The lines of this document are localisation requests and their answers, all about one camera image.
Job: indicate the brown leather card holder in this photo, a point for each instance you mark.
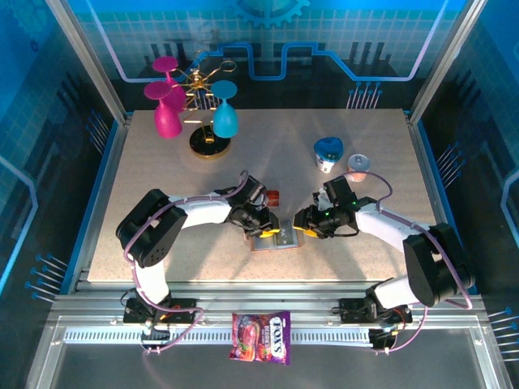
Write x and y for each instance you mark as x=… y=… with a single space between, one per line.
x=261 y=243

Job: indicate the black vip credit card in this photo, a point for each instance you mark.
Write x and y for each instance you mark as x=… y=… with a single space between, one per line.
x=287 y=235

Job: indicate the small red packet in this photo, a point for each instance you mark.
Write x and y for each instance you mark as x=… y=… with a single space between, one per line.
x=275 y=198

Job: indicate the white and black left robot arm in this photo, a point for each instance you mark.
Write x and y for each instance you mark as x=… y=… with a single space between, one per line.
x=202 y=212

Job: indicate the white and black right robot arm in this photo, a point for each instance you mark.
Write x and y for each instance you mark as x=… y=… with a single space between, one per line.
x=434 y=263

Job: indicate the small pink can silver lid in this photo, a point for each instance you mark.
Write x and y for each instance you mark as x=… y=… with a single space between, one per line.
x=360 y=164

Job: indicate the white cup with blue lid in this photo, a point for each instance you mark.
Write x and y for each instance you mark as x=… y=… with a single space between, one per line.
x=328 y=148

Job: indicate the teal wine glass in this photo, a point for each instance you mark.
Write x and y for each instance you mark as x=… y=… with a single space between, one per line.
x=225 y=119

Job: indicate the purple fox's candy bag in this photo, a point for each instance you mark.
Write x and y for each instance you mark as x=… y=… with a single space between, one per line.
x=259 y=336

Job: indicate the pink wine glass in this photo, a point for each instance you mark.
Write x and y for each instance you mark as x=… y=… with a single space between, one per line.
x=164 y=64
x=167 y=121

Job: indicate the small black connector box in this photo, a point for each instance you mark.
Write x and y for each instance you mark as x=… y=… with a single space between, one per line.
x=158 y=335
x=381 y=339

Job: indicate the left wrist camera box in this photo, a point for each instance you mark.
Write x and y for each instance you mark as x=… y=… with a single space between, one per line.
x=253 y=189

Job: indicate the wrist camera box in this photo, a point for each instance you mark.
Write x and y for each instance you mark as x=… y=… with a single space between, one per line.
x=253 y=189
x=340 y=190

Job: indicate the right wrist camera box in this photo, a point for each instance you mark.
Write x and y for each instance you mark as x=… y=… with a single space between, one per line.
x=340 y=190

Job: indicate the aluminium frame cross rail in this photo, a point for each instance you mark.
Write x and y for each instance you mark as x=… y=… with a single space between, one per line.
x=263 y=302

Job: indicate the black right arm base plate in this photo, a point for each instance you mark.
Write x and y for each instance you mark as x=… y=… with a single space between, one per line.
x=353 y=310

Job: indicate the aluminium table side rail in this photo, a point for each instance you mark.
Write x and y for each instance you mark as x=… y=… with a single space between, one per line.
x=114 y=162
x=425 y=162

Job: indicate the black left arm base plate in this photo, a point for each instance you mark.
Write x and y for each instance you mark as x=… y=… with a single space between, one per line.
x=186 y=312

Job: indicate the aluminium frame post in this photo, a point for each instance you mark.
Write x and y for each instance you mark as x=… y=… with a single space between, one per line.
x=86 y=52
x=448 y=52

